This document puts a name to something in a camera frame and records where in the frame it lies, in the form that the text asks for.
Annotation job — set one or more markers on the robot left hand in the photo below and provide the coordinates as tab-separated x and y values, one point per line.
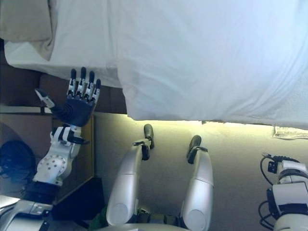
74	110

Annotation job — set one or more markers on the white duvet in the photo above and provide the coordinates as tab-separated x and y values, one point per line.
204	60

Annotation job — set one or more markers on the robot left silver arm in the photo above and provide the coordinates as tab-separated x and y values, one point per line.
51	166

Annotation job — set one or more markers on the robot right silver arm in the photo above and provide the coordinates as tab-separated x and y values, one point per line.
291	192

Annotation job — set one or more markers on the brown padded headboard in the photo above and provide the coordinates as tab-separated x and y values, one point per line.
113	101

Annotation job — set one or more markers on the wooden nightstand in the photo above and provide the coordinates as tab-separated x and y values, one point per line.
86	156

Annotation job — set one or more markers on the black round device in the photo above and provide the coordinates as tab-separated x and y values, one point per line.
14	156

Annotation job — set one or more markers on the large beige pillow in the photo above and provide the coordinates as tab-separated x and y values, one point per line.
24	21

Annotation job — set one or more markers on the green item on floor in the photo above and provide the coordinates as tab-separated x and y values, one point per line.
99	217

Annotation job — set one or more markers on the robot white torso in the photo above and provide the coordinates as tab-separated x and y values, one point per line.
144	228

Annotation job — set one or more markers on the robot right silver leg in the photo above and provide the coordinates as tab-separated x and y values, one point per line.
199	187

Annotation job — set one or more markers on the grey patterned rug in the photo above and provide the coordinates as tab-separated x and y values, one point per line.
288	132

